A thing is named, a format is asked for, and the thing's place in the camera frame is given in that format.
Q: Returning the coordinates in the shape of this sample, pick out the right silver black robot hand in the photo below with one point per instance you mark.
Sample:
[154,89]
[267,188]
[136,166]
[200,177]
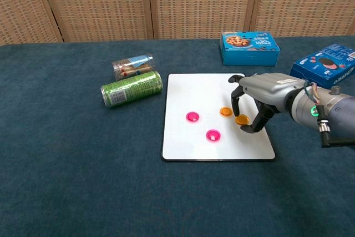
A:
[266,90]

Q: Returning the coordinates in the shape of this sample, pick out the orange round magnet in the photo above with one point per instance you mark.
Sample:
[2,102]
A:
[225,111]
[242,120]

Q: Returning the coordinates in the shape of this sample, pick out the pink round magnet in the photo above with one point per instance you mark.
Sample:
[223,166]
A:
[213,135]
[192,116]

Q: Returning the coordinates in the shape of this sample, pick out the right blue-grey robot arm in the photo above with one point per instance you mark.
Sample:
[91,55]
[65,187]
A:
[338,109]

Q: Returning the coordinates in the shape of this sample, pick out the white board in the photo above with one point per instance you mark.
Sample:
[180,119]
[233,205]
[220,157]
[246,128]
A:
[194,92]

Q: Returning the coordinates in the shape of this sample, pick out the light blue cookie box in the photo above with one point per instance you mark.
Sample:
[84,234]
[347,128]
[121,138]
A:
[249,56]

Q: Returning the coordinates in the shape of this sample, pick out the dark blue Oreo box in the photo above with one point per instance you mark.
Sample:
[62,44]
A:
[310,67]

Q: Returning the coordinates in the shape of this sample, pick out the woven bamboo folding screen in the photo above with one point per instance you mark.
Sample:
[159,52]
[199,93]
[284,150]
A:
[199,4]

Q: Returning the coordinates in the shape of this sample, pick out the green drink can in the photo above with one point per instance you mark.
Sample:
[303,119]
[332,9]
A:
[130,90]

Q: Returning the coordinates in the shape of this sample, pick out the clear plastic jar with sticks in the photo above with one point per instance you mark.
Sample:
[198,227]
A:
[130,65]

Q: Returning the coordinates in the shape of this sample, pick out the teal carpet table cover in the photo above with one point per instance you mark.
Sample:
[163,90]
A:
[69,151]

